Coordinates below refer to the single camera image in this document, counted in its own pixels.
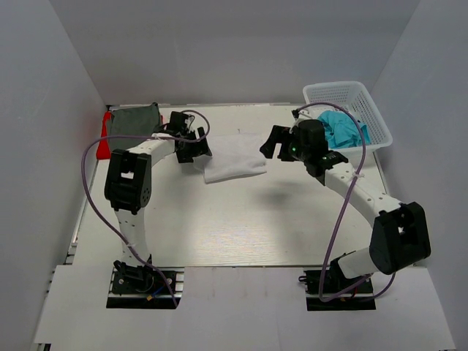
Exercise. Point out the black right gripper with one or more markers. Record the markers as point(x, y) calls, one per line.
point(278, 135)

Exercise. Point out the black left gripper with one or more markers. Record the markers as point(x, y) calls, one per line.
point(200, 148)

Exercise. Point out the white t shirt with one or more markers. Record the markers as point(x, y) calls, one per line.
point(232, 156)

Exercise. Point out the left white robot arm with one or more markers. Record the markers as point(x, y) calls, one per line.
point(128, 184)

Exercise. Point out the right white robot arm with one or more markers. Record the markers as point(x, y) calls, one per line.
point(399, 232)

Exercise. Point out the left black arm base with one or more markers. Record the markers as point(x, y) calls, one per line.
point(143, 288)

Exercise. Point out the teal crumpled t shirt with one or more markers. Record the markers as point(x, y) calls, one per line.
point(340, 130)

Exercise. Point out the folded grey t shirt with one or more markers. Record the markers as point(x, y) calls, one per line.
point(140, 120)

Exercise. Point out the white plastic basket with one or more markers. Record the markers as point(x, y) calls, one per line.
point(353, 99)

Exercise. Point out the folded red t shirt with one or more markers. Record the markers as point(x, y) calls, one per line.
point(103, 150)

